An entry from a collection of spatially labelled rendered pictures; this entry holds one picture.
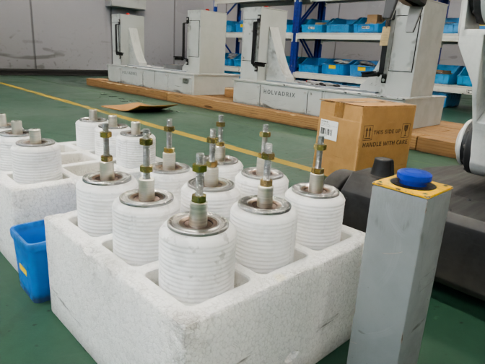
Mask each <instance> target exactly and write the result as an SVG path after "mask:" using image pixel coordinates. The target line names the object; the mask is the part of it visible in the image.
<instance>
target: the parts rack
mask: <svg viewBox="0 0 485 364"><path fill-rule="evenodd" d="M363 1H385V0H343V1H318V2H310V0H214V12H217V4H229V3H235V4H234V5H233V6H232V8H231V9H230V10H229V11H228V12H227V15H228V14H229V13H230V11H231V10H232V9H233V8H234V7H235V6H236V4H237V22H239V21H240V20H241V11H242V8H244V7H264V6H268V7H277V6H291V5H294V16H293V25H292V32H286V38H285V40H290V41H291V42H292V43H291V52H290V61H289V70H290V72H291V73H292V75H293V77H294V80H296V78H305V79H311V80H313V81H318V80H326V81H334V82H348V83H355V84H362V83H363V82H365V81H366V80H367V77H350V76H341V75H332V74H317V73H309V72H300V71H297V69H299V67H297V58H298V50H299V41H300V42H301V44H302V46H303V48H304V49H305V51H306V53H307V55H308V57H310V56H311V57H312V58H321V51H322V44H323V41H333V42H366V43H380V39H381V35H382V33H344V32H300V30H301V29H302V28H300V26H301V24H302V23H303V22H304V21H305V20H306V19H307V17H308V16H309V15H310V13H311V12H312V11H313V10H314V8H315V7H316V6H317V5H318V20H325V9H326V5H327V4H334V3H349V2H363ZM439 2H442V3H444V4H449V5H450V0H439ZM306 4H312V5H311V7H310V8H309V9H308V10H307V11H306V12H305V14H304V15H303V16H302V5H306ZM449 5H448V6H447V14H448V9H449ZM307 13H308V14H307ZM306 14H307V15H306ZM447 14H446V18H447ZM301 16H302V18H301ZM304 17H305V18H304ZM303 18H304V19H303ZM226 38H236V47H235V53H239V49H240V40H242V39H243V33H242V32H226ZM458 38H459V36H458V33H443V35H442V42H441V47H440V54H441V50H442V45H443V44H458ZM305 41H315V48H314V56H313V55H312V53H311V51H310V49H309V48H308V46H307V44H306V42H305ZM303 42H304V43H303ZM304 44H305V45H304ZM305 46H306V47H305ZM306 48H307V49H306ZM307 50H308V51H309V53H310V54H309V53H308V51H307ZM440 54H439V59H438V63H437V64H439V62H440ZM224 70H225V71H231V72H240V70H241V66H224ZM433 91H436V92H450V93H458V94H466V95H472V87H467V86H458V85H456V84H434V87H433Z"/></svg>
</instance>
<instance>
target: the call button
mask: <svg viewBox="0 0 485 364"><path fill-rule="evenodd" d="M397 177H398V178H400V179H399V182H400V183H402V184H403V185H406V186H412V187H426V186H427V183H430V182H432V174H431V173H430V172H427V171H425V170H420V169H416V168H401V169H399V170H398V171H397Z"/></svg>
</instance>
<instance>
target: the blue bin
mask: <svg viewBox="0 0 485 364"><path fill-rule="evenodd" d="M9 230H10V235H11V237H12V238H13V240H14V248H15V253H16V258H17V267H18V272H19V280H20V285H21V287H22V288H23V290H24V291H25V292H26V293H27V294H28V296H29V297H30V299H31V300H32V301H33V302H34V303H43V302H46V301H48V300H51V292H50V283H49V274H48V257H47V248H46V238H45V221H44V220H37V221H33V222H26V223H23V224H19V225H14V226H12V227H11V228H10V229H9Z"/></svg>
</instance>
